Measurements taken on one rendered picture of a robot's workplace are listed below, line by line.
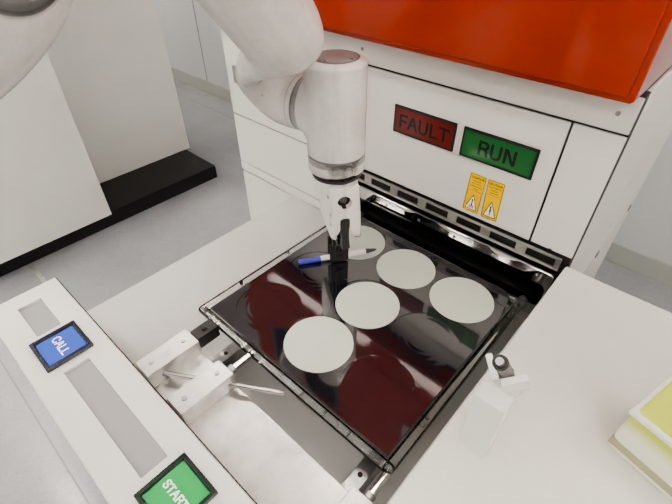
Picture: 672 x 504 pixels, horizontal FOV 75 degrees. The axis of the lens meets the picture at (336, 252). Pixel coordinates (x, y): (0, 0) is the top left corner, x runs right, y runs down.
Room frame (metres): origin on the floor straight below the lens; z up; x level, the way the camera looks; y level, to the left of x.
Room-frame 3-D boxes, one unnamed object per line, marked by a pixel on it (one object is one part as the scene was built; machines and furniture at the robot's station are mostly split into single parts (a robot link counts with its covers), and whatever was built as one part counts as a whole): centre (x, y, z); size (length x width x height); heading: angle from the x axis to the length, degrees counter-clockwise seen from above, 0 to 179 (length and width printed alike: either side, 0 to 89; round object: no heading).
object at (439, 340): (0.48, -0.05, 0.90); 0.34 x 0.34 x 0.01; 48
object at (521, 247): (0.65, -0.18, 0.96); 0.44 x 0.01 x 0.02; 48
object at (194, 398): (0.32, 0.18, 0.89); 0.08 x 0.03 x 0.03; 138
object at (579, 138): (0.77, -0.06, 1.02); 0.82 x 0.03 x 0.40; 48
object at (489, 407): (0.23, -0.16, 1.03); 0.06 x 0.04 x 0.13; 138
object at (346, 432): (0.34, 0.07, 0.90); 0.38 x 0.01 x 0.01; 48
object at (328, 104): (0.58, 0.00, 1.17); 0.09 x 0.08 x 0.13; 57
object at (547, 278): (0.64, -0.18, 0.89); 0.44 x 0.02 x 0.10; 48
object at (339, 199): (0.58, 0.00, 1.03); 0.10 x 0.07 x 0.11; 14
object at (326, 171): (0.58, 0.00, 1.09); 0.09 x 0.08 x 0.03; 14
